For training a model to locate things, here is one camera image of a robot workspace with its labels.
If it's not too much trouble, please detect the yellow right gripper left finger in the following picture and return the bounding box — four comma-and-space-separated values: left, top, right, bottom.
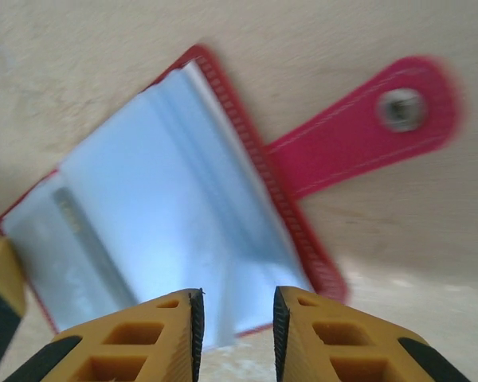
7, 286, 206, 382

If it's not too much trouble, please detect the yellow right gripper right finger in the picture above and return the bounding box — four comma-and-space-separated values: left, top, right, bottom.
272, 285, 473, 382

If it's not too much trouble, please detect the red card holder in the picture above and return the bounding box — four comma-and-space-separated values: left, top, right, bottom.
0, 43, 469, 351

